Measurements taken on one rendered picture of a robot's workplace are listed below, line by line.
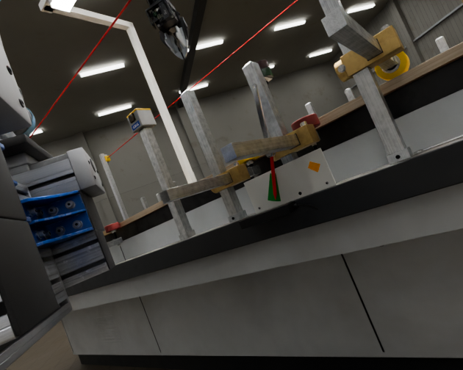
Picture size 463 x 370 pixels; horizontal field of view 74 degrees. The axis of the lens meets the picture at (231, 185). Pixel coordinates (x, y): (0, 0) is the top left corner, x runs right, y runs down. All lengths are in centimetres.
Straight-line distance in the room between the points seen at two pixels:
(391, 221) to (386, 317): 43
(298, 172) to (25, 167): 63
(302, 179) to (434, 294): 52
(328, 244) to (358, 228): 9
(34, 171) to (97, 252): 21
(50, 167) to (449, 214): 85
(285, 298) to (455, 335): 53
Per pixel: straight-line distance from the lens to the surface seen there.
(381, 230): 83
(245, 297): 139
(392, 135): 77
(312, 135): 82
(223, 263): 110
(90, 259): 71
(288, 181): 85
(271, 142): 70
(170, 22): 103
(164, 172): 118
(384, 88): 96
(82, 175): 73
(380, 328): 120
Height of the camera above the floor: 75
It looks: 4 degrees up
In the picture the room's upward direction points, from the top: 22 degrees counter-clockwise
